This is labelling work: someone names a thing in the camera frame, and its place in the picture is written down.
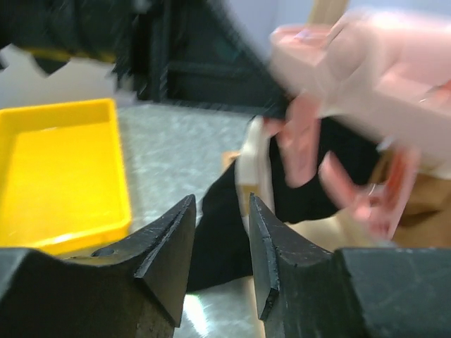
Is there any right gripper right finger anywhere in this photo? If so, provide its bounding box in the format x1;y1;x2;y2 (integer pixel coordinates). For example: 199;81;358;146
249;196;450;337

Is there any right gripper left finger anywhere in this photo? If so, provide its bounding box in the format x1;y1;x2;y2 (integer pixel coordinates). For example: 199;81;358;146
1;195;196;337

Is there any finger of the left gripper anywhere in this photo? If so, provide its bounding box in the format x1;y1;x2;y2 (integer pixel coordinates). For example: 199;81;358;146
131;1;290;118

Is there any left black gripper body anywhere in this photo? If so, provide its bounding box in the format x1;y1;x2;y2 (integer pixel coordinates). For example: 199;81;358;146
1;0;148;77

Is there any black underwear beige waistband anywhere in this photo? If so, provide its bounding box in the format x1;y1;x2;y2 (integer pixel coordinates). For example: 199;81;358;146
187;118;379;292

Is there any pink round clip hanger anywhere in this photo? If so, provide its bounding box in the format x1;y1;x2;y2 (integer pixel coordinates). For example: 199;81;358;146
268;11;450;240

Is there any brown underwear on hanger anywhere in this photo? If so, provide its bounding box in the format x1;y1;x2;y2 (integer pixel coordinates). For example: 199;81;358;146
369;151;451;247

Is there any yellow plastic tray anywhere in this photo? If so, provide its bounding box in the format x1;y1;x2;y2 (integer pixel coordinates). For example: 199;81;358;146
1;99;132;255

